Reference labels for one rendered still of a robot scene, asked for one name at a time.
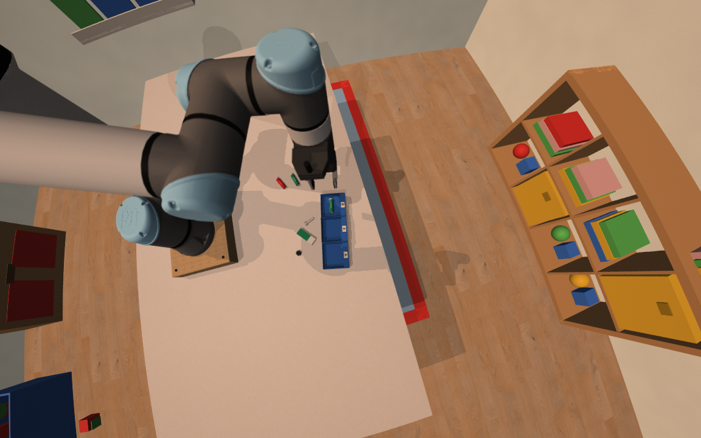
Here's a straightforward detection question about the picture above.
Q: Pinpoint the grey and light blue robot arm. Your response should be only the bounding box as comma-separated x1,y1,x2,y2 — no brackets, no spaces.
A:
0,28,329,256

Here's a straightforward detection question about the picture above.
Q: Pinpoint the blue rack of bins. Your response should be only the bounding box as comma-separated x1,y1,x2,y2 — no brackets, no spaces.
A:
321,192,349,269

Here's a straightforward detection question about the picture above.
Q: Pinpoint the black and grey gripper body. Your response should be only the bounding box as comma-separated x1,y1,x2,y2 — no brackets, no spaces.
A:
284,112,337,181

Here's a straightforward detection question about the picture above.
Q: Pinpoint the green rectangular block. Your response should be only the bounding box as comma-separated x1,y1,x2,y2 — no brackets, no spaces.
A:
297,228,316,245

